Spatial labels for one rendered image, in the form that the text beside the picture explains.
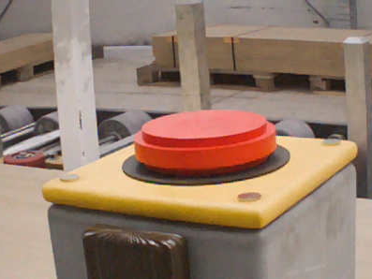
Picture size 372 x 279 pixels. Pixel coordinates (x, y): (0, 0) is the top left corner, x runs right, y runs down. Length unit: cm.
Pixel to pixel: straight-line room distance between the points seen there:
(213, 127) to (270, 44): 658
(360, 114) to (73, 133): 48
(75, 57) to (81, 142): 14
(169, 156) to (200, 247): 3
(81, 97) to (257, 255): 131
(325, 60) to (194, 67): 514
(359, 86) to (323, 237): 115
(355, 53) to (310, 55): 530
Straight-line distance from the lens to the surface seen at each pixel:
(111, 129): 213
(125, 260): 24
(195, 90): 154
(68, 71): 152
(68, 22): 150
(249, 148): 25
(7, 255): 116
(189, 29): 152
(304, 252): 25
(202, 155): 25
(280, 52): 680
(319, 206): 26
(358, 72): 140
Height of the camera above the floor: 129
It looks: 13 degrees down
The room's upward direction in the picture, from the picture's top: 4 degrees counter-clockwise
